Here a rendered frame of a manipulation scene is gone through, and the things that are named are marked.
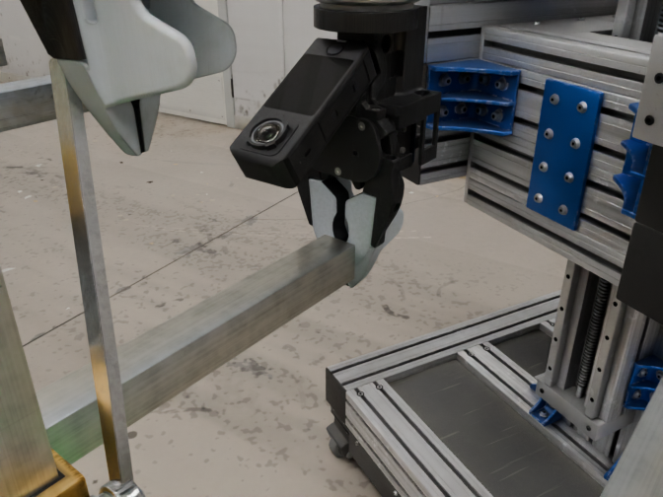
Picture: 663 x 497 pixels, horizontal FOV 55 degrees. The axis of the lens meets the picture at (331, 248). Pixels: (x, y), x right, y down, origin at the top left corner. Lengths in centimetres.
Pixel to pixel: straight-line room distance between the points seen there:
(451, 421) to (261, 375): 62
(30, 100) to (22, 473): 35
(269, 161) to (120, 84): 12
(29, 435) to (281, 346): 157
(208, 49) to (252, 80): 334
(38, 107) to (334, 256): 27
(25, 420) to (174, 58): 15
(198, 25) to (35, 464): 20
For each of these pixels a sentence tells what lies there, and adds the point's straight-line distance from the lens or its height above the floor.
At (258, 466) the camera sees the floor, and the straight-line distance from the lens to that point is 149.
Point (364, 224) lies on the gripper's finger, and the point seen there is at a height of 88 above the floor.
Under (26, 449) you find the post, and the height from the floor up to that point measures 89.
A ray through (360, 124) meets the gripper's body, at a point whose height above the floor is 96.
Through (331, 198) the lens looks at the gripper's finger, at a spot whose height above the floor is 89.
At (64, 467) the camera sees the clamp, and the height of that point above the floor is 87.
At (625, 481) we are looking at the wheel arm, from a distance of 33.
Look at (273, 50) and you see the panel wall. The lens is 351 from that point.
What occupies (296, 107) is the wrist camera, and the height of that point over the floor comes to 97.
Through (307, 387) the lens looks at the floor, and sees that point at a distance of 168.
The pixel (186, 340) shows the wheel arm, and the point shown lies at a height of 86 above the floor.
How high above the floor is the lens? 108
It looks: 27 degrees down
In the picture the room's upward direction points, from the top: straight up
